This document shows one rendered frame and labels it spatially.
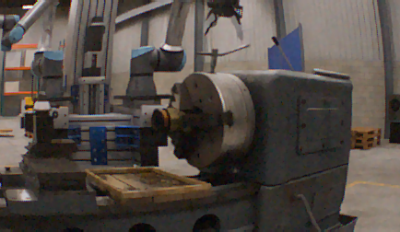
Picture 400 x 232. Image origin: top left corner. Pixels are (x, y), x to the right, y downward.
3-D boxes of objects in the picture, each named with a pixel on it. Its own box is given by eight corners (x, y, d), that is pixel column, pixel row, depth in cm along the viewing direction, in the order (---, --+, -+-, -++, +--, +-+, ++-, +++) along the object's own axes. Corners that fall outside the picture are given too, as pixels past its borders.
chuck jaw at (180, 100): (196, 116, 146) (185, 87, 151) (203, 108, 143) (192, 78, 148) (168, 117, 140) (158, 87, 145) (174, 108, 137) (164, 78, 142)
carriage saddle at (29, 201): (60, 176, 136) (59, 161, 136) (100, 211, 98) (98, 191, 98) (-2, 177, 119) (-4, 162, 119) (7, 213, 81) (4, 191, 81)
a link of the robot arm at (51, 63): (47, 75, 164) (50, 47, 164) (37, 77, 173) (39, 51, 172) (65, 75, 174) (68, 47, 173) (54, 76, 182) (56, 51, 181)
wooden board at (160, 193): (153, 176, 154) (153, 166, 154) (211, 195, 124) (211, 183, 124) (84, 179, 137) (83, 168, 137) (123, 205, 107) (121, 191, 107)
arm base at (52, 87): (37, 97, 176) (38, 77, 176) (62, 96, 183) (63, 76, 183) (39, 97, 163) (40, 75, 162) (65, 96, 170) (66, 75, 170)
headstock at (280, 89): (288, 155, 206) (290, 78, 204) (354, 163, 167) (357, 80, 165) (191, 168, 172) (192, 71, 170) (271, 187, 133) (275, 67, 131)
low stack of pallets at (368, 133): (358, 143, 940) (358, 126, 937) (381, 145, 874) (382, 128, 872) (338, 148, 860) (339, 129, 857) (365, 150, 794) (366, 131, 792)
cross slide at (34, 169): (55, 161, 135) (54, 149, 134) (88, 188, 99) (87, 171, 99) (19, 161, 125) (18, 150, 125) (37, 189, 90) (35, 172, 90)
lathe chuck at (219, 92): (187, 151, 162) (196, 67, 156) (240, 177, 137) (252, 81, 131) (167, 152, 157) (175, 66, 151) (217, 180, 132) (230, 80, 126)
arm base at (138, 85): (122, 95, 200) (122, 75, 200) (149, 94, 207) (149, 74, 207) (131, 94, 187) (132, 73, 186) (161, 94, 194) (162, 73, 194)
